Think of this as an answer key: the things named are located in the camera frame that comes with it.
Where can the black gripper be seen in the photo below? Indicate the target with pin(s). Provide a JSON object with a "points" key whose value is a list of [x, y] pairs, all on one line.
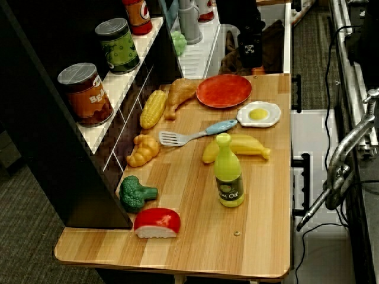
{"points": [[250, 48]]}

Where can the yellow toy banana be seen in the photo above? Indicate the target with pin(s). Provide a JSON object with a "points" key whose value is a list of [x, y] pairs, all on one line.
{"points": [[250, 144]]}

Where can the red toy plate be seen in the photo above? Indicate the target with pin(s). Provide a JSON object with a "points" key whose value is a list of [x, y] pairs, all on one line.
{"points": [[224, 90]]}

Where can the orange toy carrot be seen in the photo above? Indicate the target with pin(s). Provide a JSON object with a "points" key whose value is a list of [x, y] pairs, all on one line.
{"points": [[257, 71]]}

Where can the white toy sink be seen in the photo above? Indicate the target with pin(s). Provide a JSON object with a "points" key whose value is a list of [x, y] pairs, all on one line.
{"points": [[287, 38]]}

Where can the red white toy container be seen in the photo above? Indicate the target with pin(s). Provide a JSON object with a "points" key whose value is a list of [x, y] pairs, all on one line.
{"points": [[205, 10]]}

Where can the grey toy faucet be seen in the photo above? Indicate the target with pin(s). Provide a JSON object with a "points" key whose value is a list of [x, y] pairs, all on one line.
{"points": [[191, 23]]}

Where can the toy fried egg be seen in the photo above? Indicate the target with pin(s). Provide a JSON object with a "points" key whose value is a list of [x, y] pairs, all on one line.
{"points": [[259, 114]]}

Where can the light green toy lettuce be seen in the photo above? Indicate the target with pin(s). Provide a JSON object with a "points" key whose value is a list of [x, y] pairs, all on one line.
{"points": [[179, 43]]}

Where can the toy chicken drumstick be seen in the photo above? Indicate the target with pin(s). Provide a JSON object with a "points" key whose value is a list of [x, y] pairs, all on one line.
{"points": [[179, 93]]}

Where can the blue grey toy spatula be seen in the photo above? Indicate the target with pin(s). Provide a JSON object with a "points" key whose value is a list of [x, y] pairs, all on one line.
{"points": [[189, 137]]}

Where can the yellow toy corn cob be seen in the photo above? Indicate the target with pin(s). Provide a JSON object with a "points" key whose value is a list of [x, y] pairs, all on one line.
{"points": [[153, 109]]}

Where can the red label toy can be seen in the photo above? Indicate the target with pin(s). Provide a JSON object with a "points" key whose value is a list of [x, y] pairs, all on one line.
{"points": [[139, 14]]}

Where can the olive oil toy bottle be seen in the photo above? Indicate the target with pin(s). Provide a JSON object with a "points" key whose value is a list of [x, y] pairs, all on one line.
{"points": [[228, 174]]}

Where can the green label toy can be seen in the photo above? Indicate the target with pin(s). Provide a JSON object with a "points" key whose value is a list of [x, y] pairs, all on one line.
{"points": [[118, 47]]}

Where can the white shelf board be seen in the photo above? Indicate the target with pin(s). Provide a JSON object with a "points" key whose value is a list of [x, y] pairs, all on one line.
{"points": [[118, 85]]}

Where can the metal clamp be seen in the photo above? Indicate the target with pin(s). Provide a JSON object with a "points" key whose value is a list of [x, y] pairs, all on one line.
{"points": [[343, 159]]}

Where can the toy croissant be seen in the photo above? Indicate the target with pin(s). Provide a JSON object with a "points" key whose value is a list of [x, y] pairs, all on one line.
{"points": [[143, 151]]}

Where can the brown beans toy can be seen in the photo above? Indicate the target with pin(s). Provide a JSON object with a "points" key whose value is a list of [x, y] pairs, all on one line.
{"points": [[87, 97]]}

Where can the green toy broccoli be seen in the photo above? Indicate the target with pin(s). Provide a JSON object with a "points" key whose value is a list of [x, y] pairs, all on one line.
{"points": [[133, 193]]}

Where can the red white toy sushi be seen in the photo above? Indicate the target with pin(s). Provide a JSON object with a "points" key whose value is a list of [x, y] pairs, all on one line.
{"points": [[157, 220]]}

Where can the black toy kitchen cabinet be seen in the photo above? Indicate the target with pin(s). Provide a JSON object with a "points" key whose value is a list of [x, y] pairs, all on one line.
{"points": [[44, 133]]}

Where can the aluminium frame rail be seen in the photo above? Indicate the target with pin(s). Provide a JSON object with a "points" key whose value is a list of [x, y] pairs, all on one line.
{"points": [[350, 74]]}

